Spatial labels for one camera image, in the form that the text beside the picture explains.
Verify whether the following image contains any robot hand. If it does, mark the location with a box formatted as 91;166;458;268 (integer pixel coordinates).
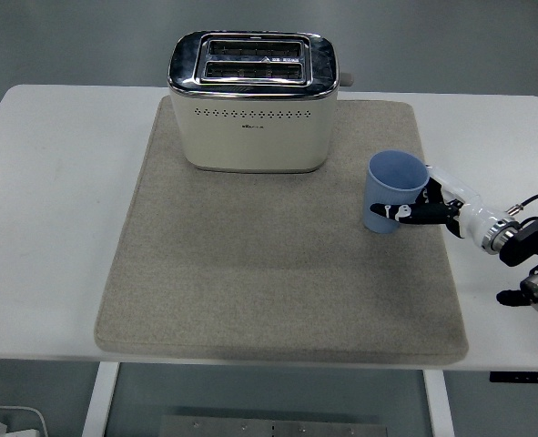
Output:
369;163;502;247

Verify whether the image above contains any blue plastic cup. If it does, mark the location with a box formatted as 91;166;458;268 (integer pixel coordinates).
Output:
362;150;431;235

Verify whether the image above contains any black table control panel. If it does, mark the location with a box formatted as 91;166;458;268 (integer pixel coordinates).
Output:
490;371;538;384

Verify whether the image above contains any white table leg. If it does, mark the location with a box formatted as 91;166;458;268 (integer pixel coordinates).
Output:
422;371;455;437
80;362;120;437

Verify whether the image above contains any beige fabric mat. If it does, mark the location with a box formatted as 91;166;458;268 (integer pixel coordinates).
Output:
94;97;471;365

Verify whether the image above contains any cream and chrome toaster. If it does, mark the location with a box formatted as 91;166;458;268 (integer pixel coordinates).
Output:
166;30;356;175

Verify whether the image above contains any grey metal plate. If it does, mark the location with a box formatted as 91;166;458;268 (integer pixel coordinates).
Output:
158;414;388;437

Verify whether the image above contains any white tray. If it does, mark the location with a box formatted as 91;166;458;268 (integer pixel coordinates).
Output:
0;405;49;437

